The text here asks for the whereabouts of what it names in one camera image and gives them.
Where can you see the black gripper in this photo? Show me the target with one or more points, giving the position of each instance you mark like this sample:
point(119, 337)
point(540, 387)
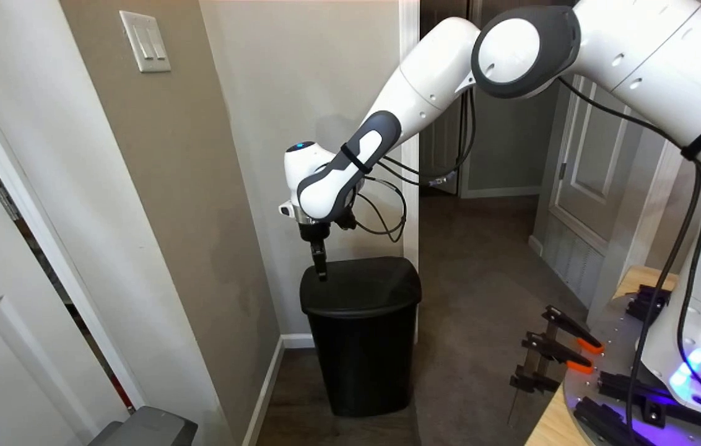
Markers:
point(316, 234)

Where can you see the black plastic trash bin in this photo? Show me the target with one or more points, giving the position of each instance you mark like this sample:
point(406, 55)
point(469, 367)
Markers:
point(362, 319)

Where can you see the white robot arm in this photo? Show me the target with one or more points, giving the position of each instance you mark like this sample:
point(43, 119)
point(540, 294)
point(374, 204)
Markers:
point(643, 52)

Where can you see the grey box corner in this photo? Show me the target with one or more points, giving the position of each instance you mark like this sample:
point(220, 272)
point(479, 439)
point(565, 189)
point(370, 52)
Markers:
point(146, 428)

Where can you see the black orange clamp lower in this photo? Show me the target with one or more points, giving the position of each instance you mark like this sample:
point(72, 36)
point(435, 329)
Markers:
point(540, 351)

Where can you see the black orange clamp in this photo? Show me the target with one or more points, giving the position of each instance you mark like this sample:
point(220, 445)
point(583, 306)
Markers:
point(573, 329)
point(540, 351)

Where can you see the black orange clamp upper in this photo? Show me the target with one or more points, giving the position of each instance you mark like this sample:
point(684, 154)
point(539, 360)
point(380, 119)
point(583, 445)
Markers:
point(573, 329)

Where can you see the white panel door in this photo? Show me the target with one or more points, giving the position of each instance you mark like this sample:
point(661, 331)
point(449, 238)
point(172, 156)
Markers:
point(53, 391)

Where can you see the white wall light switch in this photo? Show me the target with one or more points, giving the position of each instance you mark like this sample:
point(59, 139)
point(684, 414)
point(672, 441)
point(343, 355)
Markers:
point(146, 44)

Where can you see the white door with lever handle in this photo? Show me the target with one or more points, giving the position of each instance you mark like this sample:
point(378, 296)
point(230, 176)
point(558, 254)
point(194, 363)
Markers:
point(602, 204)

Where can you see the grey metal base plate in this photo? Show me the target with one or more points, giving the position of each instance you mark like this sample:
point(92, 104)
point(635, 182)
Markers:
point(620, 410)

